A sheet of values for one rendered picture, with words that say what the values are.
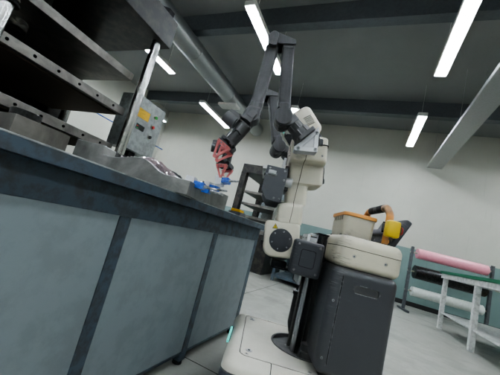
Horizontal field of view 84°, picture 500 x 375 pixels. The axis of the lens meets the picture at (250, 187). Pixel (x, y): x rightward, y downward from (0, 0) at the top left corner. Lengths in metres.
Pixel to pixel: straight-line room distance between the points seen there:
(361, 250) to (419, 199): 6.87
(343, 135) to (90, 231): 7.90
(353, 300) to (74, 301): 0.93
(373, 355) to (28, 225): 1.15
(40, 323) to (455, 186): 8.04
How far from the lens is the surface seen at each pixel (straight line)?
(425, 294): 6.68
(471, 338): 4.70
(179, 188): 1.08
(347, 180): 8.00
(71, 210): 0.89
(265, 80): 1.32
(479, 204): 8.27
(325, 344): 1.20
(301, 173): 1.34
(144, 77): 2.09
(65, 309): 1.00
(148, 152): 2.29
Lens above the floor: 0.73
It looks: 9 degrees up
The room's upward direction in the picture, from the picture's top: 15 degrees clockwise
